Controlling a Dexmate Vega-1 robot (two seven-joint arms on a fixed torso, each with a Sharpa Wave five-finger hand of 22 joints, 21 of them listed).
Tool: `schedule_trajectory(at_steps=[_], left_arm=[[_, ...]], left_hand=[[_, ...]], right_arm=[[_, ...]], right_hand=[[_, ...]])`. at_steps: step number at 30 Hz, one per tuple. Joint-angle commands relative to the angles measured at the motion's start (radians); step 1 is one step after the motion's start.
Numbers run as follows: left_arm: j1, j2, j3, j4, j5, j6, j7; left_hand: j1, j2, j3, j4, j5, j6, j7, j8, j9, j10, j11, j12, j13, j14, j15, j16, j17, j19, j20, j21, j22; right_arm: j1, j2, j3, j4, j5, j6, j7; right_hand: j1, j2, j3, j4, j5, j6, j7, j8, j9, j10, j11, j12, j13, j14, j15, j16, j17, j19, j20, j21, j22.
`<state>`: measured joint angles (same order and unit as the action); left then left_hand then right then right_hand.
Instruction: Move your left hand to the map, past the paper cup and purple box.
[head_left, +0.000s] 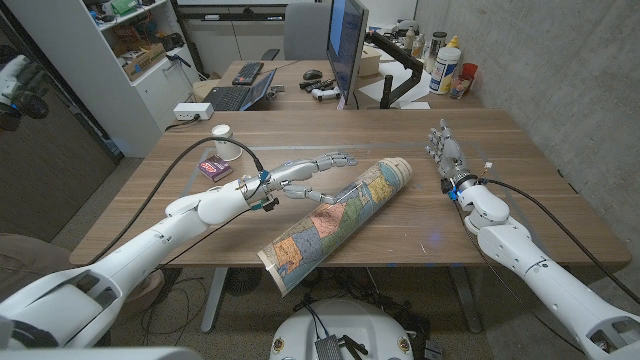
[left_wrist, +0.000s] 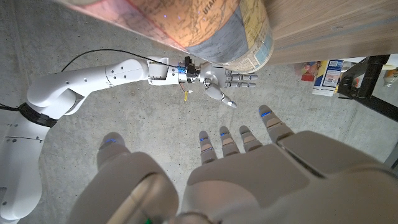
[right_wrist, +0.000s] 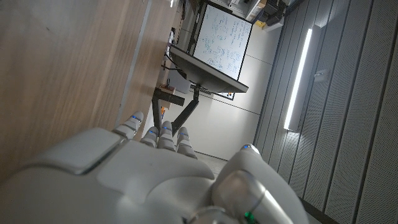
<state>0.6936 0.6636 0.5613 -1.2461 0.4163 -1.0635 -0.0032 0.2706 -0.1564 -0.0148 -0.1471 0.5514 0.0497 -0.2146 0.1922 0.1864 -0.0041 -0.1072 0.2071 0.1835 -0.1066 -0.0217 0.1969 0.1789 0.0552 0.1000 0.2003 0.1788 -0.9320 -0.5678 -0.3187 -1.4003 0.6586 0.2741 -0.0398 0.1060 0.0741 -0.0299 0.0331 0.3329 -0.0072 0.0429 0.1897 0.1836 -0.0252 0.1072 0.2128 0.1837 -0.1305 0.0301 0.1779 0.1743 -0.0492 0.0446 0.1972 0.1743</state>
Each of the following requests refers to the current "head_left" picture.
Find beige box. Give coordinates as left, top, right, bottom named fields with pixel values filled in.
left=357, top=44, right=382, bottom=78

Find black keyboard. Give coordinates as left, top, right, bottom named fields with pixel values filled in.
left=231, top=61, right=265, bottom=87

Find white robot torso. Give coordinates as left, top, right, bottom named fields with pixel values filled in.
left=269, top=298, right=415, bottom=360

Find black computer monitor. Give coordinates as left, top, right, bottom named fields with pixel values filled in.
left=325, top=0, right=370, bottom=110

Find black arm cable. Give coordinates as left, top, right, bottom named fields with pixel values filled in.
left=479, top=177, right=640, bottom=306
left=87, top=136, right=266, bottom=266

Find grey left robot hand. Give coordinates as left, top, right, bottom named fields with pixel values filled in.
left=259, top=151, right=359, bottom=210

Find brown cardboard box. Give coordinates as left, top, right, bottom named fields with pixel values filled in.
left=119, top=42, right=167, bottom=81

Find small purple box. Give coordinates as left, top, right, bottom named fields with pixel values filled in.
left=197, top=154, right=234, bottom=183

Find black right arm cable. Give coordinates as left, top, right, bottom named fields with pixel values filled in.
left=479, top=177, right=640, bottom=306

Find grey table leg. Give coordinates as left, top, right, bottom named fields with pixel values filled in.
left=448, top=266, right=483, bottom=334
left=200, top=267, right=229, bottom=334

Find white shelf cabinet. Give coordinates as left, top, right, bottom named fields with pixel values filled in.
left=2, top=0, right=199, bottom=159

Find open dark laptop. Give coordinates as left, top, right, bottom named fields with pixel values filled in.
left=202, top=68, right=278, bottom=112

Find black floor fan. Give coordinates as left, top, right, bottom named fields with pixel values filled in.
left=223, top=267, right=264, bottom=297

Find white paper cup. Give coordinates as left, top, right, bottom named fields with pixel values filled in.
left=211, top=123, right=244, bottom=162

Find rolled colourful map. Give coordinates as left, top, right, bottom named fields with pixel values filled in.
left=256, top=156, right=414, bottom=298

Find white power strip box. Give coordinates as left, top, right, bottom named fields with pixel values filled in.
left=172, top=102, right=215, bottom=122

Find clear glass with print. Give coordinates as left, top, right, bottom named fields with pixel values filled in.
left=448, top=74, right=472, bottom=100

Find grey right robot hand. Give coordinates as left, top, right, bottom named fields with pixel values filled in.
left=425, top=118, right=479, bottom=195

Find white game controller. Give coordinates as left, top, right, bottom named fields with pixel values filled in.
left=311, top=86, right=342, bottom=103

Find black lidded jar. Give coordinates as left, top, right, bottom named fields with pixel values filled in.
left=423, top=31, right=448, bottom=74

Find person leg in khaki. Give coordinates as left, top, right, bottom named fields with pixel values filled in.
left=0, top=232, right=166, bottom=317

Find grey office chair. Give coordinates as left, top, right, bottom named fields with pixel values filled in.
left=259, top=2, right=332, bottom=62

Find wooden office desk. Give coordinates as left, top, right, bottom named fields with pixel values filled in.
left=212, top=59, right=485, bottom=112

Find black remote control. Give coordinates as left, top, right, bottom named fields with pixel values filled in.
left=298, top=78, right=337, bottom=94

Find white paper sheets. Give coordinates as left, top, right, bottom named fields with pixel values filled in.
left=357, top=60, right=432, bottom=107

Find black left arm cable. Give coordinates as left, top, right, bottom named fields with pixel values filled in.
left=87, top=136, right=266, bottom=266

